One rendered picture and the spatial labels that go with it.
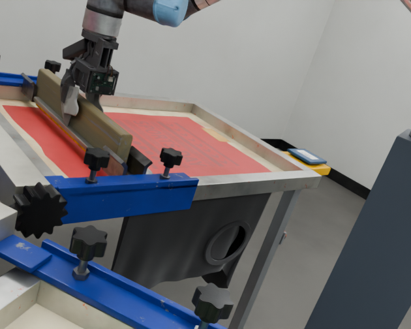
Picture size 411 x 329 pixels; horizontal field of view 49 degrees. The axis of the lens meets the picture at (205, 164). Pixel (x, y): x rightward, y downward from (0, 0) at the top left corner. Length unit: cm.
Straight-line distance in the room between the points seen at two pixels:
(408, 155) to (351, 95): 376
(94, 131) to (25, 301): 47
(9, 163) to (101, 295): 27
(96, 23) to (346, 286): 80
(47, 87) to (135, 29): 236
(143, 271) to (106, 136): 36
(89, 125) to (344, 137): 399
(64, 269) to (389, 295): 77
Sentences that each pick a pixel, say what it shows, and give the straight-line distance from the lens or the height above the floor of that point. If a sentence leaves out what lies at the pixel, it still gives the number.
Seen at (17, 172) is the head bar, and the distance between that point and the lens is 70.
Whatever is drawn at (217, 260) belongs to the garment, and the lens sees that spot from 128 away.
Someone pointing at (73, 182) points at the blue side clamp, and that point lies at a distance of 79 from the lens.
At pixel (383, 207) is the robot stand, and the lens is 107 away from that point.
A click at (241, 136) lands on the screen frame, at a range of 143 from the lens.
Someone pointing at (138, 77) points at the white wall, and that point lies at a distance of 363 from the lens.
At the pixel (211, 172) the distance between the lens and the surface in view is 113.
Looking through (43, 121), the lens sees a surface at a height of 96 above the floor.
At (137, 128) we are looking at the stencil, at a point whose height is 96.
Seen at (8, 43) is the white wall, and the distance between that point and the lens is 314.
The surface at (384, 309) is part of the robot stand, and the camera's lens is 115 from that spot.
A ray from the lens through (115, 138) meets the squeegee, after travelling 90.
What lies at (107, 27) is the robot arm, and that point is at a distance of 96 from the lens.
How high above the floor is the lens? 135
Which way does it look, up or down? 20 degrees down
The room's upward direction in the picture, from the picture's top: 18 degrees clockwise
